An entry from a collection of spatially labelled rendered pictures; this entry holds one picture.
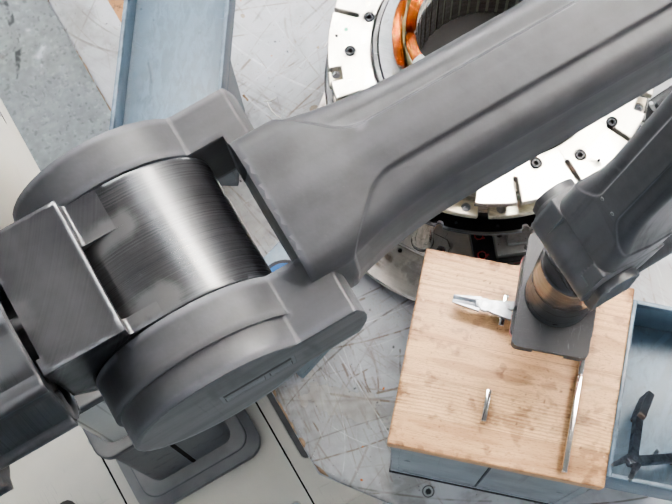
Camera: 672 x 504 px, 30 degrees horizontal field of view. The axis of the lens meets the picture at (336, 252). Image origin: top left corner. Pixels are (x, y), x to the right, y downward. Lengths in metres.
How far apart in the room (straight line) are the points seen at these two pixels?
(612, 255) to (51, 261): 0.50
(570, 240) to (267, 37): 0.77
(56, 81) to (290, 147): 2.05
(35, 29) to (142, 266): 2.12
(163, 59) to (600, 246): 0.61
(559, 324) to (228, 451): 0.97
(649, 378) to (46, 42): 1.58
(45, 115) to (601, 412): 1.54
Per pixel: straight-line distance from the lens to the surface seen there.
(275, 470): 1.98
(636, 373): 1.28
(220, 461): 1.95
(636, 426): 1.22
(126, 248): 0.45
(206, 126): 0.48
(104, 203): 0.46
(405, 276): 1.46
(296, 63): 1.58
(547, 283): 0.98
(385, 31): 1.24
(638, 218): 0.83
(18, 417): 0.44
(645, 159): 0.80
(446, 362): 1.18
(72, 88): 2.48
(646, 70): 0.49
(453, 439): 1.16
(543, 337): 1.07
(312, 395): 1.46
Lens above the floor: 2.22
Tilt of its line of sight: 74 degrees down
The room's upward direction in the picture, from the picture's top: 8 degrees counter-clockwise
